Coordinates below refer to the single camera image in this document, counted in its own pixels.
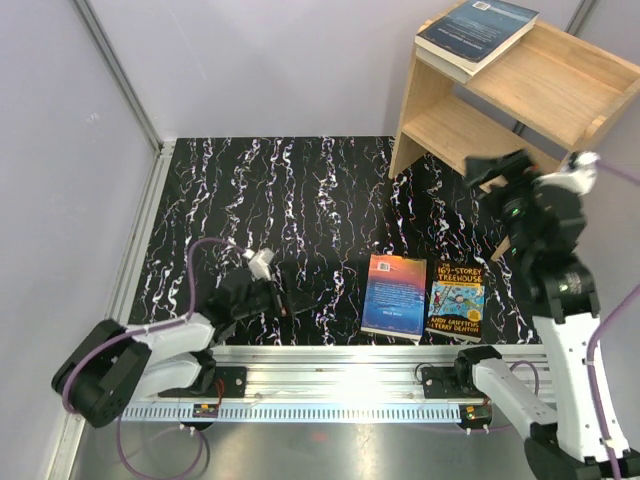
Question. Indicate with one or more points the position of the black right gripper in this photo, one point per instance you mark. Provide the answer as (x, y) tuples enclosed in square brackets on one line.
[(516, 170)]

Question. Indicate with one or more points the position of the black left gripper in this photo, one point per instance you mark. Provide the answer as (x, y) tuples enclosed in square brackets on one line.
[(296, 300)]

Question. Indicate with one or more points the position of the blue orange sunset book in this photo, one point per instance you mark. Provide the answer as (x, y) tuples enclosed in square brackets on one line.
[(394, 303)]

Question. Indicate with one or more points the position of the red comic book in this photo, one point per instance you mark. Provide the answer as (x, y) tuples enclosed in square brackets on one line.
[(435, 61)]

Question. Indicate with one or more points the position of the grey-blue Nineteen Eighty-Four book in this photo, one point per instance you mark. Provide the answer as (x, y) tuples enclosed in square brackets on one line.
[(475, 33)]

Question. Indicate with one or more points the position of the purple 117-storey treehouse book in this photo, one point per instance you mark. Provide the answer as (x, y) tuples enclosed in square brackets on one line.
[(458, 76)]

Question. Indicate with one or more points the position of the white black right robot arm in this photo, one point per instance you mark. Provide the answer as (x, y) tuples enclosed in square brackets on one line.
[(579, 437)]

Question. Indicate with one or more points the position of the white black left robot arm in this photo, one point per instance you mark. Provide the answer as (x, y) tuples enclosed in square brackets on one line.
[(114, 366)]

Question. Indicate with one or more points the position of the wooden two-tier shelf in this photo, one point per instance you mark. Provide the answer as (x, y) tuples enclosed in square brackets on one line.
[(564, 88)]

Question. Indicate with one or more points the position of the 169-storey treehouse book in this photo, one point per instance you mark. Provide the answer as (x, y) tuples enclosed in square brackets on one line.
[(457, 301)]

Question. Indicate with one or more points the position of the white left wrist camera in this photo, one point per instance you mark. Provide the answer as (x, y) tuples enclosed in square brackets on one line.
[(259, 263)]

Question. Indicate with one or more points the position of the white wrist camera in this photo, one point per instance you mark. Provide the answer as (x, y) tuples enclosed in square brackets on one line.
[(259, 263), (581, 171)]

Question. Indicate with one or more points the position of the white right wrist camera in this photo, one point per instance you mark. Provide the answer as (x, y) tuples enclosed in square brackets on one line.
[(581, 171)]

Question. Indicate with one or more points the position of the aluminium rail frame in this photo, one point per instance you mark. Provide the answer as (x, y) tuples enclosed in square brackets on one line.
[(323, 205)]

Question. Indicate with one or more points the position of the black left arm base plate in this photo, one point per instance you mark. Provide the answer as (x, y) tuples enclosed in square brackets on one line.
[(230, 381)]

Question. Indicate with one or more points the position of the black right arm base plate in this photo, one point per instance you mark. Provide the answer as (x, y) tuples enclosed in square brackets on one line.
[(442, 383)]

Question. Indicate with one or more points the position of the white slotted cable duct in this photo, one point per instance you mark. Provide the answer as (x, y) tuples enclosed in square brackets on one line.
[(263, 412)]

